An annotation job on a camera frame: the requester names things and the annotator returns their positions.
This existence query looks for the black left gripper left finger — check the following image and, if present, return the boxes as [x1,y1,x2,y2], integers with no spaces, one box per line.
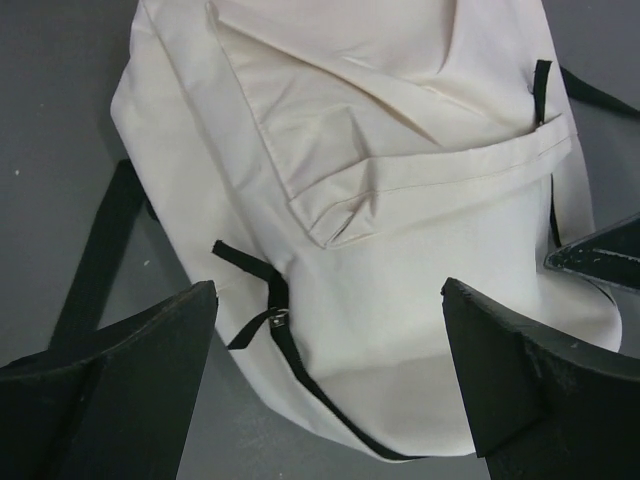
[1,281,218,479]

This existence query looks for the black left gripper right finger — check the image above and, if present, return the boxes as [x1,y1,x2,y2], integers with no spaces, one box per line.
[442,278,639,479]

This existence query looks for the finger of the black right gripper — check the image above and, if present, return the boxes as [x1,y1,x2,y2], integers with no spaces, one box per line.
[544,214,639,290]

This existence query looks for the beige canvas backpack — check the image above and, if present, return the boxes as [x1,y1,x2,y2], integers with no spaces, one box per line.
[47,0,640,461]

